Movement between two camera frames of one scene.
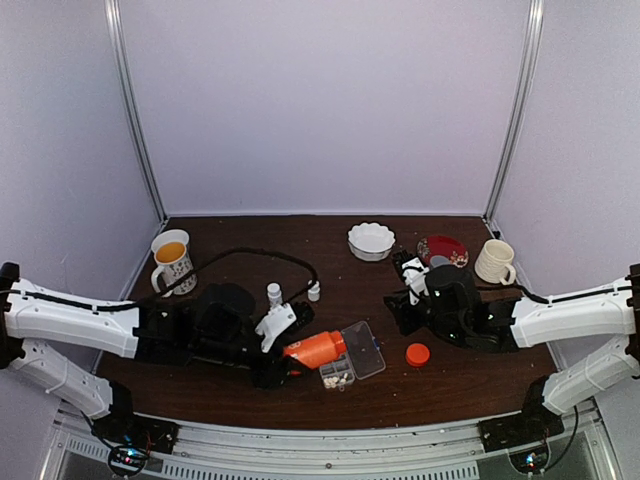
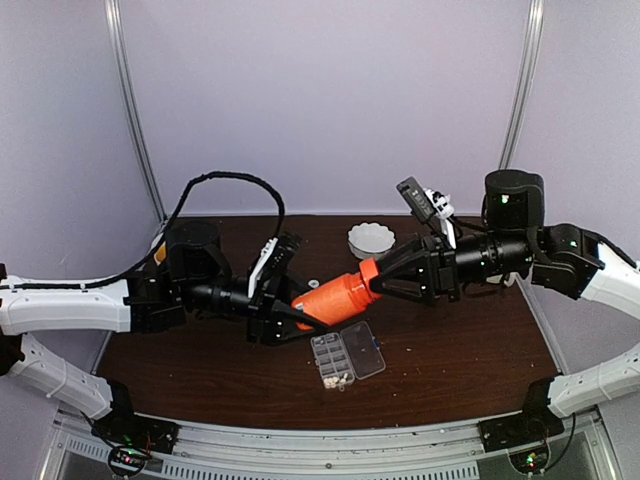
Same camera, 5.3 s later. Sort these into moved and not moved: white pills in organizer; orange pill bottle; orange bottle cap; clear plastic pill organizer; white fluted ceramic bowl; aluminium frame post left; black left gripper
Moved: black left gripper; orange pill bottle; orange bottle cap
Not moved: clear plastic pill organizer; aluminium frame post left; white fluted ceramic bowl; white pills in organizer
